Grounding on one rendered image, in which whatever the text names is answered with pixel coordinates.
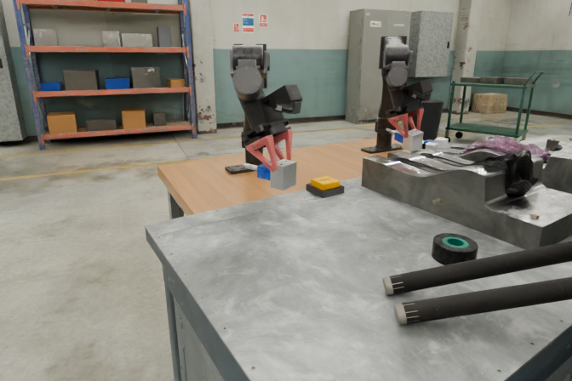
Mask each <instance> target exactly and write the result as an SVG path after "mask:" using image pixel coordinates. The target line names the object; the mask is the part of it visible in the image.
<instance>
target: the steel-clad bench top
mask: <svg viewBox="0 0 572 381"><path fill-rule="evenodd" d="M361 184H362V177H358V178H355V179H348V180H344V181H340V185H343V186H344V187H345V188H344V193H342V194H339V195H335V196H329V197H325V198H322V197H320V196H316V195H314V194H312V193H311V192H309V191H307V190H306V189H305V190H298V191H295V192H290V193H287V194H282V195H279V196H272V197H268V198H264V199H260V200H256V201H252V202H245V203H242V204H238V205H234V206H230V207H226V208H219V209H215V210H211V211H208V212H203V213H196V214H193V215H188V216H185V217H180V218H177V219H170V220H166V221H162V222H158V223H154V224H150V225H145V228H146V230H147V231H148V233H149V234H150V236H151V237H152V239H153V241H154V242H155V243H156V244H157V246H158V247H159V249H160V250H161V252H162V253H163V255H164V257H165V258H166V259H167V260H168V262H169V263H170V265H171V266H172V268H173V269H174V271H175V273H176V274H177V276H178V277H179V278H180V279H181V281H182V282H183V284H184V285H185V287H186V289H187V290H188V292H189V293H190V294H191V296H192V297H193V298H194V300H195V301H196V303H197V305H198V306H199V308H200V309H201V310H202V312H203V313H204V314H205V316H206V317H207V319H208V320H209V322H210V324H211V325H212V326H213V328H214V329H215V331H216V332H217V333H218V335H219V336H220V338H221V340H222V341H223V342H224V344H225V345H226V347H227V349H229V351H230V352H231V354H232V356H233V357H234V359H235V360H236V361H237V363H238V365H239V366H240V367H241V368H242V370H243V372H244V373H245V375H246V376H247V377H248V379H249V381H507V380H508V379H509V378H510V377H511V376H512V375H513V374H514V373H516V372H517V371H518V370H519V369H521V368H522V367H523V366H524V365H526V364H527V363H528V362H529V361H531V360H532V359H533V358H534V357H535V356H537V355H538V354H539V353H540V352H542V351H543V350H544V349H545V348H546V347H547V346H548V345H549V344H551V343H552V342H553V341H554V340H555V339H557V338H558V337H559V336H560V335H562V334H563V333H564V332H565V331H567V330H568V329H569V328H570V327H572V299H570V300H564V301H558V302H552V303H546V304H536V305H530V306H524V307H518V308H513V309H507V310H497V311H490V312H484V313H479V314H473V315H468V316H457V317H451V318H445V319H439V320H434V321H423V322H417V323H411V324H404V325H398V323H397V320H396V317H395V314H394V309H393V305H394V304H400V303H404V302H410V301H416V300H422V299H432V298H437V297H443V296H449V295H455V294H460V293H470V292H476V291H482V290H488V289H494V288H499V287H510V286H516V285H521V284H527V283H532V282H538V281H549V280H554V279H560V278H565V277H571V276H572V261H570V262H566V263H561V264H553V265H548V266H543V267H539V268H534V269H529V270H521V271H516V272H512V273H507V274H502V275H498V276H489V277H484V278H480V279H475V280H470V281H463V282H457V283H453V284H449V285H443V286H439V287H430V288H426V289H421V290H416V291H412V292H407V293H399V294H393V295H388V296H387V295H386V291H385V288H384V285H383V281H382V278H383V277H387V276H394V275H398V274H403V273H408V272H412V271H417V270H424V269H430V268H434V267H438V266H443V264H440V263H438V262H437V261H436V260H435V259H434V258H433V257H432V243H433V237H434V236H436V235H438V234H442V233H453V234H458V235H462V236H466V237H469V238H471V239H472V240H474V241H475V242H476V243H477V245H478V254H477V259H482V258H487V257H491V256H495V255H501V254H505V253H513V252H517V251H523V250H525V249H523V248H520V247H517V246H514V245H512V244H510V243H508V242H504V241H502V240H499V239H497V238H494V237H492V236H488V235H486V234H484V233H482V232H479V231H476V230H473V229H471V228H468V227H466V226H464V225H460V224H457V223H455V222H453V221H451V220H448V219H445V218H442V217H440V216H437V215H436V214H433V213H429V212H427V211H425V210H422V209H419V208H416V207H414V206H411V205H409V204H407V203H404V202H400V201H399V200H396V199H394V198H391V197H389V196H385V195H383V194H381V193H379V192H376V191H373V190H370V189H368V188H365V187H363V186H361Z"/></svg>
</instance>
